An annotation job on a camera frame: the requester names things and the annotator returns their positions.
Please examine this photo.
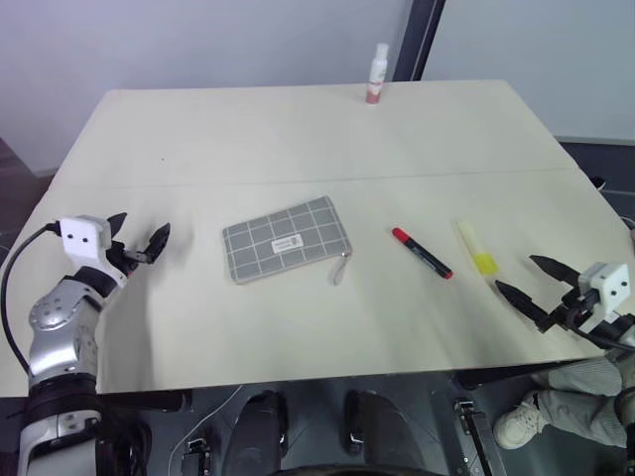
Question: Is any grey checked pencil pouch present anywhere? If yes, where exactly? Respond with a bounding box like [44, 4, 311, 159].
[221, 195, 354, 288]

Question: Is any bystander leg in grey trousers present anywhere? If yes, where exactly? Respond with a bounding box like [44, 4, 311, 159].
[531, 355, 630, 450]

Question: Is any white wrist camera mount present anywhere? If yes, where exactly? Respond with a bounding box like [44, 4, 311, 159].
[576, 262, 631, 329]
[55, 214, 113, 273]

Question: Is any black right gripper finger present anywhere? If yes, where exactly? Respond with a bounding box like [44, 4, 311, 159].
[494, 280, 551, 331]
[528, 254, 580, 289]

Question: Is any white sneaker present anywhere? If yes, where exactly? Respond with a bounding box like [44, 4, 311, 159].
[492, 388, 553, 451]

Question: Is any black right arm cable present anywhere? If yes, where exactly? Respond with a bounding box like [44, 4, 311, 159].
[568, 297, 635, 352]

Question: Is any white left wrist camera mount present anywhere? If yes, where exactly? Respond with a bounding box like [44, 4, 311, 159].
[55, 214, 113, 273]

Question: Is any white floor cable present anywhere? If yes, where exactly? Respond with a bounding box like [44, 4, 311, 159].
[168, 384, 245, 463]

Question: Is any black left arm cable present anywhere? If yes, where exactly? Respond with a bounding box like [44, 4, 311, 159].
[0, 223, 62, 374]

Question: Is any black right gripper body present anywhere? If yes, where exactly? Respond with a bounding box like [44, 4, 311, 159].
[539, 286, 600, 334]

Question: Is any yellow highlighter pen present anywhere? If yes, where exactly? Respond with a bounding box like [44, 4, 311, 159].
[455, 219, 499, 278]

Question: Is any dark vertical pillar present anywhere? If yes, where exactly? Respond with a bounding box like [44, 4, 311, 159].
[390, 0, 447, 83]

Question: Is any red and black marker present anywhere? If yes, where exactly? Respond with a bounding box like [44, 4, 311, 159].
[391, 226, 454, 281]

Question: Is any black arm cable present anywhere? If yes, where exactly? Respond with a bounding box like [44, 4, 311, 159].
[0, 223, 62, 374]
[568, 297, 635, 352]

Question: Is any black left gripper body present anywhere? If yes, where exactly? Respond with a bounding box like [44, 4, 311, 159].
[104, 240, 153, 288]

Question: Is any dark rounded shape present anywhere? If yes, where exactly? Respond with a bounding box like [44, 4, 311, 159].
[228, 390, 290, 476]
[341, 389, 419, 463]

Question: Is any black metal table bracket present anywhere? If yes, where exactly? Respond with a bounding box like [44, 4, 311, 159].
[180, 435, 210, 476]
[452, 398, 499, 476]

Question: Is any white pink spray bottle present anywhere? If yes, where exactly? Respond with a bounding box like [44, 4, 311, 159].
[364, 42, 390, 106]

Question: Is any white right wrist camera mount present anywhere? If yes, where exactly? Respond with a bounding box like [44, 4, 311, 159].
[576, 262, 631, 329]

